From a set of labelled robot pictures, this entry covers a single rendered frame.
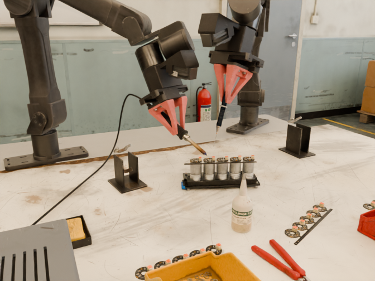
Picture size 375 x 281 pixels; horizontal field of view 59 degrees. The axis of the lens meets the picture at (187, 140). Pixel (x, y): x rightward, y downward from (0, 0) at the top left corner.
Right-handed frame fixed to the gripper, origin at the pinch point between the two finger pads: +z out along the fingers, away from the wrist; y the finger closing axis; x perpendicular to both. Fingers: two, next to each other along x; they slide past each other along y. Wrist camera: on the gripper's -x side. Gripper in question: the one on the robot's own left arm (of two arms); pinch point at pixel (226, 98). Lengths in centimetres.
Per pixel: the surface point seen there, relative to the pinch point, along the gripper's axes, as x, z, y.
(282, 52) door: 283, -83, -163
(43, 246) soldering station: -38.9, 21.9, 11.4
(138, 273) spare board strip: -25.3, 27.3, 12.4
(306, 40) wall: 315, -106, -154
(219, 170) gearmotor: 0.1, 14.8, 2.5
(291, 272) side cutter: -11.7, 22.1, 27.2
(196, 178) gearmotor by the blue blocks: -3.1, 17.4, -0.2
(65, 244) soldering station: -37.2, 21.3, 12.6
